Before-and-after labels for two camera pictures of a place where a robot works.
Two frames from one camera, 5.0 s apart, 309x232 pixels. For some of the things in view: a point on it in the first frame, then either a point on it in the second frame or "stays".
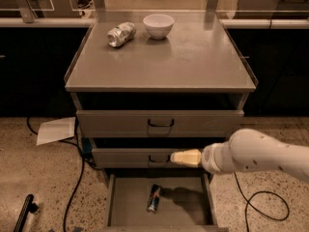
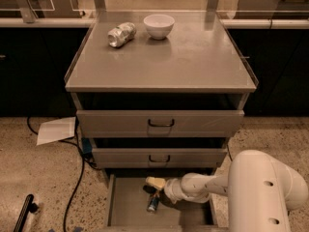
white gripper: (210, 159) to (170, 188)
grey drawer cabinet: (148, 83) stays
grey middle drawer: (138, 159) stays
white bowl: (158, 25) stays
